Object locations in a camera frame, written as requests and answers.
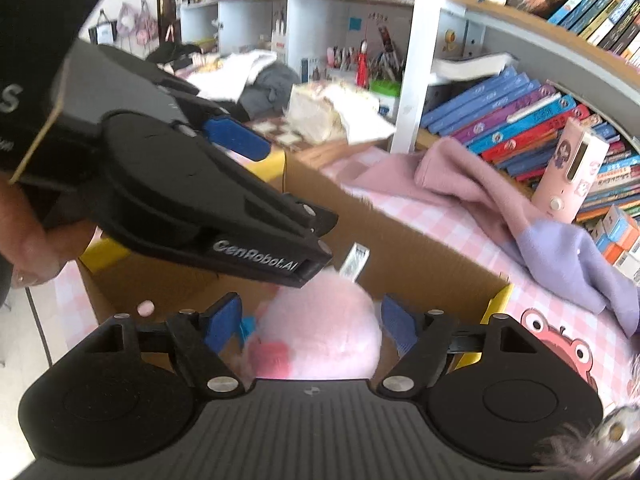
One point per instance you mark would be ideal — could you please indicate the black cloth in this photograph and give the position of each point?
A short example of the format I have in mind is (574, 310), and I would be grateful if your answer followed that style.
(175, 55)

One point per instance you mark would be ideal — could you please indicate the white cloth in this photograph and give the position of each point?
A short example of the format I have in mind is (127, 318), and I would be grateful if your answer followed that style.
(230, 72)

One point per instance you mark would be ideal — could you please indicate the cream paper bag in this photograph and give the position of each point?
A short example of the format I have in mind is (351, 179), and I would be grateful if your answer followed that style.
(325, 110)

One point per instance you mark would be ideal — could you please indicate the pink and purple cloth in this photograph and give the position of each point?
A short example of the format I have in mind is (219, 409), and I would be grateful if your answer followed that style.
(450, 175)

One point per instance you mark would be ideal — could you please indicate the person's left hand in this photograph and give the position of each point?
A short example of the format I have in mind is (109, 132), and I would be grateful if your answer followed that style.
(35, 250)

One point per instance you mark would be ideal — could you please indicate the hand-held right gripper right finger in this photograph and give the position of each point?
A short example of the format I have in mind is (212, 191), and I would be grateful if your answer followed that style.
(400, 325)

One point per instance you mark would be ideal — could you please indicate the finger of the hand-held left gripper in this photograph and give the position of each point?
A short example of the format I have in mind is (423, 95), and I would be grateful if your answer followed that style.
(305, 225)
(237, 137)

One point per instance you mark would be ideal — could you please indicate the grey fluffy fur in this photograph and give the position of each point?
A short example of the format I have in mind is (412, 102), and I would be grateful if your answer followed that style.
(580, 447)

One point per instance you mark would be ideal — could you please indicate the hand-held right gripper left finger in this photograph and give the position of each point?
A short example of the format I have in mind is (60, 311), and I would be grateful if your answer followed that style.
(222, 322)

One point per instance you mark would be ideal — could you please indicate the white bookshelf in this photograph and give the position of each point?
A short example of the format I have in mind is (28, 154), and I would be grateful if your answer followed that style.
(415, 85)

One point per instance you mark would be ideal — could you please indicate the small pink round object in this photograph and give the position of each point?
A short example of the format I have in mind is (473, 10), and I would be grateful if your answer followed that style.
(145, 308)

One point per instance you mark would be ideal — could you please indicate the pink plush toy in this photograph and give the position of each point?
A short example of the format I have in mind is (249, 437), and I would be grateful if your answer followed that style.
(320, 320)

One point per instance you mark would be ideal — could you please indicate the white desk cubby shelf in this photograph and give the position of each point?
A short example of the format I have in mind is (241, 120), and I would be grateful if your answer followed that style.
(320, 25)

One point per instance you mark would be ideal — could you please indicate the brown checked cloth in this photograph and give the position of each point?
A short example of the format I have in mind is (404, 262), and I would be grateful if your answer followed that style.
(280, 135)

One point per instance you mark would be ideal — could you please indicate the pink handheld device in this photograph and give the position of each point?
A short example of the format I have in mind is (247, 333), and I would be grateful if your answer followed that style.
(567, 175)

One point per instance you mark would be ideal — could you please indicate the blue sticky note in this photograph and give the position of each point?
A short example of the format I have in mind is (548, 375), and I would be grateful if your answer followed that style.
(354, 23)

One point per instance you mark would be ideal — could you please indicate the row of colourful books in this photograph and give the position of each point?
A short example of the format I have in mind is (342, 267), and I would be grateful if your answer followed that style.
(505, 120)

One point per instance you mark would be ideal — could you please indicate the green pen holder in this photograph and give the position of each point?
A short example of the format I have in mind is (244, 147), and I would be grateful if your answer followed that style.
(385, 88)

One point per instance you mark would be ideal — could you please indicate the cardboard box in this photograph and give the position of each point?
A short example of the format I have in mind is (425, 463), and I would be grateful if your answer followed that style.
(415, 255)

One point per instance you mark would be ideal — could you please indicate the pink hanging bag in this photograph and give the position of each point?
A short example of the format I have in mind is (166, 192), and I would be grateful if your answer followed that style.
(146, 22)
(127, 20)

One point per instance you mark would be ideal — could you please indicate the grey cloth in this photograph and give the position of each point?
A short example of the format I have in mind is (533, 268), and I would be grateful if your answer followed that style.
(272, 85)

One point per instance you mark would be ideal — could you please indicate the cyan plastic item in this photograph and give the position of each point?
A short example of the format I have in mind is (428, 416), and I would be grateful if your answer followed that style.
(247, 332)

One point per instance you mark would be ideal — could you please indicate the red figurine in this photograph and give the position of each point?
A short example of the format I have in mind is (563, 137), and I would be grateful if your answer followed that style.
(362, 67)

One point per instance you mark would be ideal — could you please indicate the row of dark-spined books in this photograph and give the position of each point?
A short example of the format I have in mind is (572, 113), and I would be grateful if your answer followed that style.
(585, 0)

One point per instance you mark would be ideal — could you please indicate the stack of small boxes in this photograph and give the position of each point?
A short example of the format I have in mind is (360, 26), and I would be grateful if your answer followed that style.
(620, 240)

